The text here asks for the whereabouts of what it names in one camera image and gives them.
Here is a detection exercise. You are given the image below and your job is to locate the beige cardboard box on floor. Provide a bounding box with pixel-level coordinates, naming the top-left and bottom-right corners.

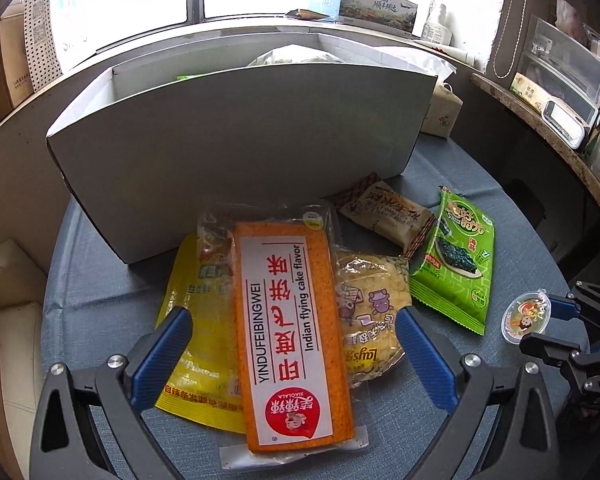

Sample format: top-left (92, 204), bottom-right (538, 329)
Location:
top-left (0, 240), bottom-right (46, 479)

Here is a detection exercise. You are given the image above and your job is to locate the brown cardboard box on sill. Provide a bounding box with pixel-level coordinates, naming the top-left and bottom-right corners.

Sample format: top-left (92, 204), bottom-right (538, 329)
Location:
top-left (0, 0), bottom-right (33, 122)

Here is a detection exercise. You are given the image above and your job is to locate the clear plastic drawer organizer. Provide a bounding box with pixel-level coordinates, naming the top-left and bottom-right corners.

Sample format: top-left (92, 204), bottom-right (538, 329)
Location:
top-left (518, 16), bottom-right (600, 128)

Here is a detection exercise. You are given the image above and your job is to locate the yellow green-bean snack bag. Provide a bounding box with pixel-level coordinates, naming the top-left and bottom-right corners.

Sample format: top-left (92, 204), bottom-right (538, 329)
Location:
top-left (156, 228), bottom-right (245, 434)

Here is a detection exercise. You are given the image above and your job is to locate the grey cardboard storage box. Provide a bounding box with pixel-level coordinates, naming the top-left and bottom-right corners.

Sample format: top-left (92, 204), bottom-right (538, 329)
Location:
top-left (46, 32), bottom-right (436, 263)

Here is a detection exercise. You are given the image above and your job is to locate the white bottle on sill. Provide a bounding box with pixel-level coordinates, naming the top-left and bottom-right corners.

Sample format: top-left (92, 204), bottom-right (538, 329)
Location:
top-left (422, 3), bottom-right (453, 46)

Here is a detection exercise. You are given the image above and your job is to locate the white digital clock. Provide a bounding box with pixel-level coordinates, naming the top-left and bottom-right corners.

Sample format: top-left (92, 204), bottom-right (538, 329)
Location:
top-left (541, 99), bottom-right (586, 150)

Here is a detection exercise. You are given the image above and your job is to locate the white Sanfu paper bag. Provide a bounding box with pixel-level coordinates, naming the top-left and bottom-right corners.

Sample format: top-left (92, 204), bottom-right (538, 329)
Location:
top-left (23, 0), bottom-right (62, 93)

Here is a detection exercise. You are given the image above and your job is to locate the orange Indian flying cake pack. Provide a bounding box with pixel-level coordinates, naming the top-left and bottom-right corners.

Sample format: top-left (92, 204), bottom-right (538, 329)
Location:
top-left (228, 219), bottom-right (368, 456)

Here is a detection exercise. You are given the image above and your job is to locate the small jelly cup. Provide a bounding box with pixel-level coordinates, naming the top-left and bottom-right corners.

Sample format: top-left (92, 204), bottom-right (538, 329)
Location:
top-left (501, 289), bottom-right (552, 346)

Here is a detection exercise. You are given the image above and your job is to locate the beige rice cracker packet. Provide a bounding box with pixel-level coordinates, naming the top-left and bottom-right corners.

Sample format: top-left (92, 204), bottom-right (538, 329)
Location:
top-left (328, 172), bottom-right (436, 259)

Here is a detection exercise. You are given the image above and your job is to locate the yellow cartoon chips bag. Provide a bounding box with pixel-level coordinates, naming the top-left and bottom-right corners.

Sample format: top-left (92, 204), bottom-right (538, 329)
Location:
top-left (336, 249), bottom-right (412, 388)

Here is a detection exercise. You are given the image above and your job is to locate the beige tissue pack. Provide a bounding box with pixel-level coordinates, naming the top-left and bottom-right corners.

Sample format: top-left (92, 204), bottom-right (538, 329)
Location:
top-left (420, 81), bottom-right (463, 138)

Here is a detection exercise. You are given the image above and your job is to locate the green seaweed snack packet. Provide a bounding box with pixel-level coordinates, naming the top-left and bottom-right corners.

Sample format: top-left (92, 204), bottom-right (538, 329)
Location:
top-left (410, 186), bottom-right (495, 336)

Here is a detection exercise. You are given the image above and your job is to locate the printed landscape gift box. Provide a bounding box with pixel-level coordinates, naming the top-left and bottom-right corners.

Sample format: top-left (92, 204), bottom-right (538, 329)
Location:
top-left (318, 0), bottom-right (417, 35)

